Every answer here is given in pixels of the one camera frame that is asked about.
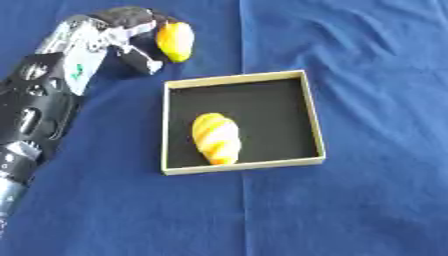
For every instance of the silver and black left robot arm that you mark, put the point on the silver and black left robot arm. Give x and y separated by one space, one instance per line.
35 110

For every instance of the yellow and white toy bread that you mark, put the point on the yellow and white toy bread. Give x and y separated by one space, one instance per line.
216 138

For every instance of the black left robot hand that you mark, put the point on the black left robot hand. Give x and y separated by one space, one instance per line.
131 20

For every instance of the yellow toy mango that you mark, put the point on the yellow toy mango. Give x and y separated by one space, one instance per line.
175 40

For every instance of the tan cardboard box black inside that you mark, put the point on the tan cardboard box black inside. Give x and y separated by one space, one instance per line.
256 110

